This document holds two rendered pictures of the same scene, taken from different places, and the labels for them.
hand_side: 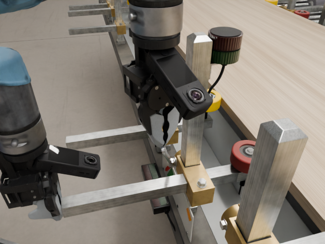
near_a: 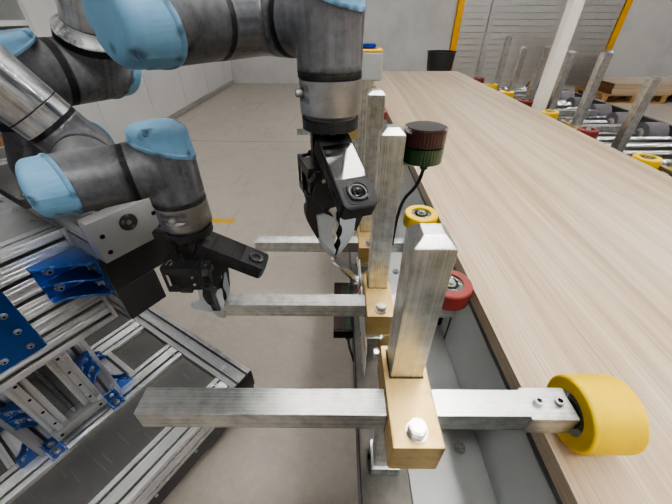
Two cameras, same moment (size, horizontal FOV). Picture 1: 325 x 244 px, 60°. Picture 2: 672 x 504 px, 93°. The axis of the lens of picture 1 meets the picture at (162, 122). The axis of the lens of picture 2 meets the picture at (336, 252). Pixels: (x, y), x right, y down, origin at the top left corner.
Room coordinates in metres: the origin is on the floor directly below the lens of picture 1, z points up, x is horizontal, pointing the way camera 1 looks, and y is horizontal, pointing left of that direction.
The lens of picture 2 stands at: (0.00, -0.11, 1.29)
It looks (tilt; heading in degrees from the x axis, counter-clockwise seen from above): 37 degrees down; 15
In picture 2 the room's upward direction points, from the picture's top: straight up
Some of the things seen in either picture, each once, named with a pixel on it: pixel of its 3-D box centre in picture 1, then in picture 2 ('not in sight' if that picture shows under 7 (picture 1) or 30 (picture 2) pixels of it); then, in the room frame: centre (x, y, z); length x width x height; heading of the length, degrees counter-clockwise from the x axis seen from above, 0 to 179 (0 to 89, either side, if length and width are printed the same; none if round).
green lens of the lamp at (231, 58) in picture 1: (222, 52); (422, 152); (0.49, -0.11, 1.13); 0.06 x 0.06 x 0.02
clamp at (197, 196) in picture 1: (193, 175); (378, 299); (0.45, -0.07, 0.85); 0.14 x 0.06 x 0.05; 15
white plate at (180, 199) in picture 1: (174, 187); (360, 312); (0.50, -0.03, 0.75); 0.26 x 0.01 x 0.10; 15
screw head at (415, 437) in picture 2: not in sight; (417, 428); (0.16, -0.15, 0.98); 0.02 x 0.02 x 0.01
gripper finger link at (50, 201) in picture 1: (50, 197); (212, 289); (0.34, 0.21, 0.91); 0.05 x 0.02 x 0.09; 15
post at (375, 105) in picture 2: not in sight; (369, 195); (0.72, 0.00, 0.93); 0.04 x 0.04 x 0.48; 15
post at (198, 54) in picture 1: (191, 142); (379, 259); (0.48, -0.06, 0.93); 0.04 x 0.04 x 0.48; 15
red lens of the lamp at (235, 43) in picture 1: (224, 38); (425, 134); (0.49, -0.11, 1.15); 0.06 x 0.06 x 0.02
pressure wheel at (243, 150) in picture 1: (245, 167); (444, 302); (0.47, -0.20, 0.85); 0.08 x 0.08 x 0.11
